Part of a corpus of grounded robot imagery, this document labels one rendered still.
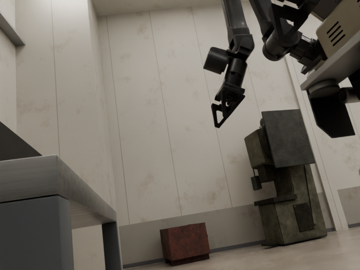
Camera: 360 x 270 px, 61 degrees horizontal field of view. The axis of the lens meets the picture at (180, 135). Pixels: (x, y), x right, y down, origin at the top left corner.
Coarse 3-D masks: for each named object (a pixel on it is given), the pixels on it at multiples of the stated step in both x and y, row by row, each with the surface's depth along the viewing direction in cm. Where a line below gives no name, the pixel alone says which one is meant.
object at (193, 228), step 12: (168, 228) 669; (180, 228) 585; (192, 228) 590; (204, 228) 594; (168, 240) 577; (180, 240) 578; (192, 240) 583; (204, 240) 587; (168, 252) 588; (180, 252) 571; (192, 252) 576; (204, 252) 580; (180, 264) 574
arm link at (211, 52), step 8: (248, 40) 91; (216, 48) 92; (240, 48) 90; (248, 48) 90; (208, 56) 90; (216, 56) 90; (224, 56) 91; (232, 56) 93; (240, 56) 92; (208, 64) 90; (216, 64) 90; (224, 64) 90; (216, 72) 92
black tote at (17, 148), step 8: (0, 128) 42; (8, 128) 45; (0, 136) 42; (8, 136) 44; (16, 136) 48; (0, 144) 41; (8, 144) 44; (16, 144) 47; (24, 144) 51; (0, 152) 41; (8, 152) 44; (16, 152) 47; (24, 152) 51; (32, 152) 55; (0, 160) 41
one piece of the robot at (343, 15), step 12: (348, 0) 76; (336, 12) 80; (348, 12) 77; (324, 24) 85; (336, 24) 82; (348, 24) 78; (324, 36) 86; (336, 36) 83; (348, 36) 78; (324, 48) 88; (336, 48) 83; (324, 60) 92
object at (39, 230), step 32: (32, 160) 22; (0, 192) 21; (32, 192) 21; (64, 192) 23; (0, 224) 20; (32, 224) 21; (64, 224) 22; (96, 224) 82; (0, 256) 20; (32, 256) 20; (64, 256) 21
